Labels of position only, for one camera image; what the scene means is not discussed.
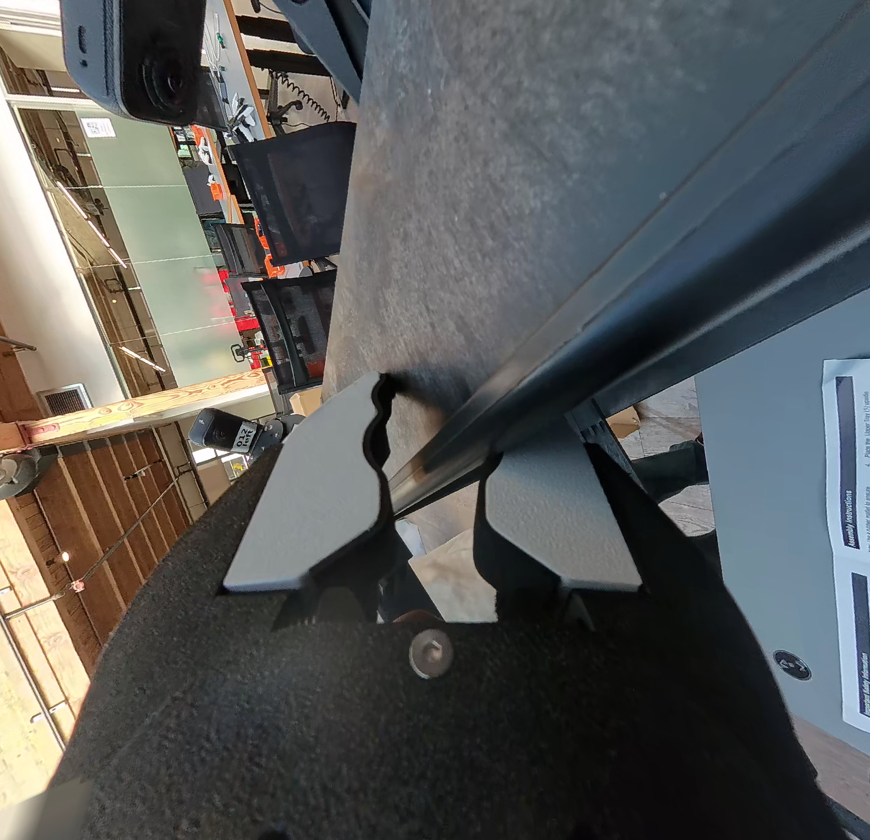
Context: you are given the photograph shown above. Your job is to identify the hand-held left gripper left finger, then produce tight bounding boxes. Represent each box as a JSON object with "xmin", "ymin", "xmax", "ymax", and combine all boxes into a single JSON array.
[{"xmin": 222, "ymin": 371, "xmax": 396, "ymax": 595}]

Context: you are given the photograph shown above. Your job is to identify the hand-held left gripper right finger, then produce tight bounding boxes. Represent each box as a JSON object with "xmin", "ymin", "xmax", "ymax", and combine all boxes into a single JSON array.
[{"xmin": 473, "ymin": 444, "xmax": 644, "ymax": 596}]

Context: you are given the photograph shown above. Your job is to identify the black plastic cart leg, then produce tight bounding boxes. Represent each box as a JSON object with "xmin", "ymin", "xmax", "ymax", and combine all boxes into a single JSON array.
[{"xmin": 564, "ymin": 398, "xmax": 653, "ymax": 508}]

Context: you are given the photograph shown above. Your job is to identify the black plastic cart tray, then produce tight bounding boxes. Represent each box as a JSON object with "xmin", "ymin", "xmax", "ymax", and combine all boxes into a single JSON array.
[{"xmin": 321, "ymin": 0, "xmax": 870, "ymax": 518}]

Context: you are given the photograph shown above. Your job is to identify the wooden beam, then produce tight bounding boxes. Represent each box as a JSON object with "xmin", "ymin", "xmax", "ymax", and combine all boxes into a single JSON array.
[{"xmin": 0, "ymin": 370, "xmax": 273, "ymax": 455}]

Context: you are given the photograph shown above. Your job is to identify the frosted glass partition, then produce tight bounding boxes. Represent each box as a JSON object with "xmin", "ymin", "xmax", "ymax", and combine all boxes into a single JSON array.
[{"xmin": 14, "ymin": 106, "xmax": 227, "ymax": 392}]

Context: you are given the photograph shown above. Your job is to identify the round grey ceiling fixture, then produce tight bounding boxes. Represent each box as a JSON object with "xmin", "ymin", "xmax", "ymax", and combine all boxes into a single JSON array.
[{"xmin": 0, "ymin": 446, "xmax": 39, "ymax": 502}]

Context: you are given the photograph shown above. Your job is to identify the white instruction sheet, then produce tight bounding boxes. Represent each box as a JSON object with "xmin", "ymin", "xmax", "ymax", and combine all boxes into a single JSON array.
[{"xmin": 821, "ymin": 359, "xmax": 870, "ymax": 735}]

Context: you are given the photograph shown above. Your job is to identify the wall air vent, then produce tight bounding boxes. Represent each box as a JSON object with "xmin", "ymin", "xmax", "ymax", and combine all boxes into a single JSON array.
[{"xmin": 37, "ymin": 383, "xmax": 92, "ymax": 417}]

